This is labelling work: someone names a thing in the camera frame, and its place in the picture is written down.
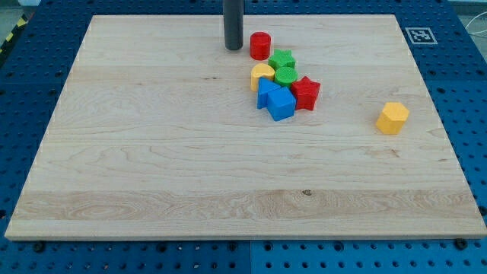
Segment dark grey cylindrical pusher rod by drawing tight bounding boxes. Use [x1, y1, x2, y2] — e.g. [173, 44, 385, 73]
[222, 0, 244, 50]

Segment red cylinder block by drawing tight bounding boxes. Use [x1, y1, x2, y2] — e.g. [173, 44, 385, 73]
[250, 31, 272, 60]

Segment yellow heart block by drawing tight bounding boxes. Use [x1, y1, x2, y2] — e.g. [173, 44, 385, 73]
[250, 63, 275, 92]

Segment green star block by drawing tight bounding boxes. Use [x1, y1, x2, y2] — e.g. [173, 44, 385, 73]
[268, 49, 296, 70]

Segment blue triangle block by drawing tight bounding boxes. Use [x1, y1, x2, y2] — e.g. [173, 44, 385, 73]
[256, 77, 282, 109]

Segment green cylinder block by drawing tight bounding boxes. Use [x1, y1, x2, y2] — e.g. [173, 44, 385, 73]
[274, 66, 298, 88]

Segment blue cube block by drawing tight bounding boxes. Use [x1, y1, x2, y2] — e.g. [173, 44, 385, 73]
[267, 87, 296, 121]

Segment red star block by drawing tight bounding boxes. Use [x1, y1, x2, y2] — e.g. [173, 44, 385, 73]
[291, 76, 321, 111]

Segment light wooden board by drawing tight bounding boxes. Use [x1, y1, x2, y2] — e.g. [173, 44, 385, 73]
[5, 14, 486, 241]

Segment white fiducial marker tag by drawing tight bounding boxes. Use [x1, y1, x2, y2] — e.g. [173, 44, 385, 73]
[405, 27, 438, 45]

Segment yellow hexagon block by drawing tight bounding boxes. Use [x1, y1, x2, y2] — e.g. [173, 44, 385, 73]
[376, 102, 409, 135]

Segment yellow black hazard tape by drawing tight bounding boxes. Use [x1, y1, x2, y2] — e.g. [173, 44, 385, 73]
[1, 14, 29, 54]

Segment white cable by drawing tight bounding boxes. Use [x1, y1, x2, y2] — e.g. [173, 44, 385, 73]
[464, 11, 487, 39]

